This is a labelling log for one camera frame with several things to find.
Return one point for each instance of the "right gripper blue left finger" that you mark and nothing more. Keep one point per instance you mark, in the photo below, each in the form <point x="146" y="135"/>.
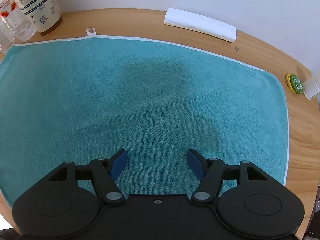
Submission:
<point x="105" y="172"/>

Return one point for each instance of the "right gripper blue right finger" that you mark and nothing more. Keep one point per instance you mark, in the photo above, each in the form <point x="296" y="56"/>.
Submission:
<point x="209" y="173"/>

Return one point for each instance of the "teal microfibre towel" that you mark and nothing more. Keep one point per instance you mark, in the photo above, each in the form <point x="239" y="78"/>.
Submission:
<point x="86" y="98"/>

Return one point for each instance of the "green yellow round lid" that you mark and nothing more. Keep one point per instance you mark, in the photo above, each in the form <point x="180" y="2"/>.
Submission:
<point x="294" y="83"/>

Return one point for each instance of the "white patterned cup red lid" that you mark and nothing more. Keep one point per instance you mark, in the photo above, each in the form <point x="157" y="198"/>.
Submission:
<point x="43" y="14"/>

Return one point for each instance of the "white cylindrical container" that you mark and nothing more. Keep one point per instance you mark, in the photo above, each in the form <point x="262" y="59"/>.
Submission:
<point x="311" y="87"/>

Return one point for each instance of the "white folded paper napkin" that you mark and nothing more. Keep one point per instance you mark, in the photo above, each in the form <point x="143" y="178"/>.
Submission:
<point x="199" y="23"/>

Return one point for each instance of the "clear water bottle red label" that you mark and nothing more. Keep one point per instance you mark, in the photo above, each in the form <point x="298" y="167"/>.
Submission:
<point x="16" y="21"/>

